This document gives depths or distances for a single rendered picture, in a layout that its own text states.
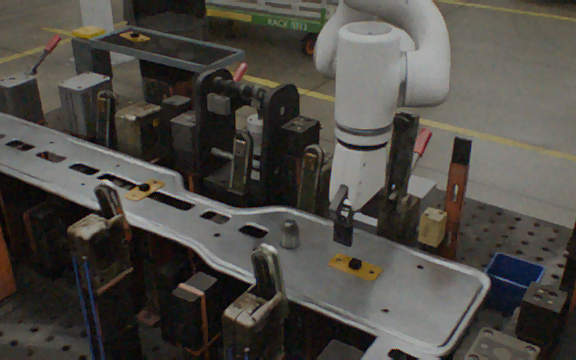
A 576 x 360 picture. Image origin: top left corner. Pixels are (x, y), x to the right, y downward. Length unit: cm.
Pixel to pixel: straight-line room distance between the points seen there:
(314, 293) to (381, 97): 33
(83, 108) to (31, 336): 51
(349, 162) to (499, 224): 94
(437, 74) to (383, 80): 7
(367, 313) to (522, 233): 88
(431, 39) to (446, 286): 39
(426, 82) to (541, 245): 95
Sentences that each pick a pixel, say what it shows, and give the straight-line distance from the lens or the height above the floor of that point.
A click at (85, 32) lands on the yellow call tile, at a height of 116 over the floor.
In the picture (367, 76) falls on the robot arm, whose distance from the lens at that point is 90.
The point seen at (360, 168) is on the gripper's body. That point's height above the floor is 121.
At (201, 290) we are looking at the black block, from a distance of 108.
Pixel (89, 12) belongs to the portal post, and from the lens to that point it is 516.
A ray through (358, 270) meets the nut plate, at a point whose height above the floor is 100.
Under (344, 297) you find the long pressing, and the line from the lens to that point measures 104.
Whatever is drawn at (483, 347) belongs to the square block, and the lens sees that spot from 91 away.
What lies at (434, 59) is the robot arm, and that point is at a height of 136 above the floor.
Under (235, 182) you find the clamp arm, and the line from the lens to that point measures 133.
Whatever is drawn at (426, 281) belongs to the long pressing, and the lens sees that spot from 109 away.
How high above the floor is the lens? 165
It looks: 30 degrees down
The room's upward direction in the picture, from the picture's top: straight up
